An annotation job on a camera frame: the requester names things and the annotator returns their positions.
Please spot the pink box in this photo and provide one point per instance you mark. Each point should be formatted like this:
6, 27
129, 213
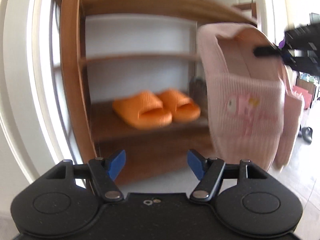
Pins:
302, 96

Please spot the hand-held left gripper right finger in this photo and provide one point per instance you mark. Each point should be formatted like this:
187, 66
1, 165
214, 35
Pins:
194, 163

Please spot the wooden chair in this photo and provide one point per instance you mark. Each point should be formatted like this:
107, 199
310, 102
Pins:
246, 10

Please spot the pink ribbed slipper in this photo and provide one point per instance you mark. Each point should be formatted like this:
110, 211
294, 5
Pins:
292, 120
245, 100

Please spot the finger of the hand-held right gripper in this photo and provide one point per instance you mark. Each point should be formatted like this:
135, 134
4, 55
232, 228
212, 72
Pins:
266, 51

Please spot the white panel door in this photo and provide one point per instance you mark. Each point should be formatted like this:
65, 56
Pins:
25, 85

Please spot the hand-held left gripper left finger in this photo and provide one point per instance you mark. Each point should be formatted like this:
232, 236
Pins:
116, 162

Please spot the black sandal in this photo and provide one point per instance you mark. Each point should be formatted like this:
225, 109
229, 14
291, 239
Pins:
306, 134

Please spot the wooden shoe rack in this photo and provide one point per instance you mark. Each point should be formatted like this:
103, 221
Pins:
75, 80

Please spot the orange slipper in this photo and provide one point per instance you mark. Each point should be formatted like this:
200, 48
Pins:
181, 105
140, 110

